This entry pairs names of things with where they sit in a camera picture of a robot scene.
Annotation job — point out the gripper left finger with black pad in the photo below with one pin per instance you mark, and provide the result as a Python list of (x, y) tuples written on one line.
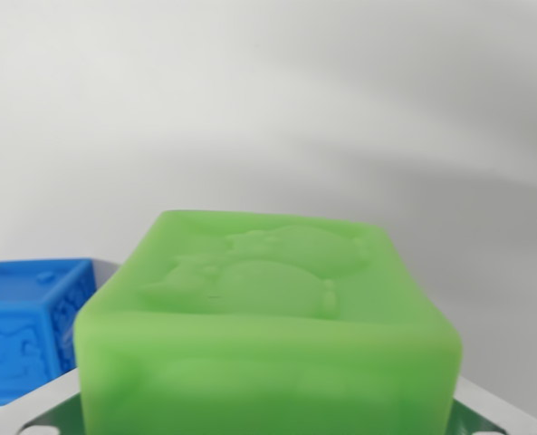
[(41, 412)]

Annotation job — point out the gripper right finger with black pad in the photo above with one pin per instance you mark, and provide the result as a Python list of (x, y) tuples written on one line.
[(490, 417)]

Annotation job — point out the green embossed cube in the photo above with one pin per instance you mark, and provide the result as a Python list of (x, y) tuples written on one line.
[(268, 353)]

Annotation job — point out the blue embossed cube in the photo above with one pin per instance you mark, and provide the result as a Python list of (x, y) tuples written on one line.
[(19, 326)]

